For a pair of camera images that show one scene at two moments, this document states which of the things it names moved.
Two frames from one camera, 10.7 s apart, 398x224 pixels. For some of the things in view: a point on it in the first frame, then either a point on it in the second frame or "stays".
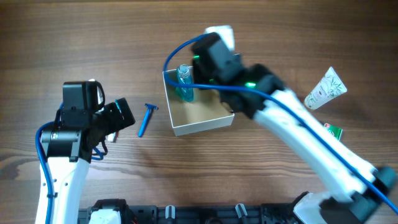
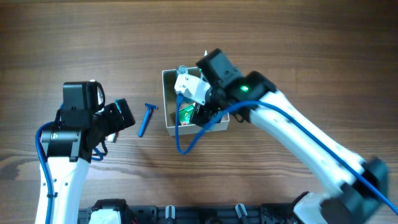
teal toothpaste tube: (113, 136) stays
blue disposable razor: (150, 108) stays
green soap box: (336, 131) → (185, 114)
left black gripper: (119, 121) stays
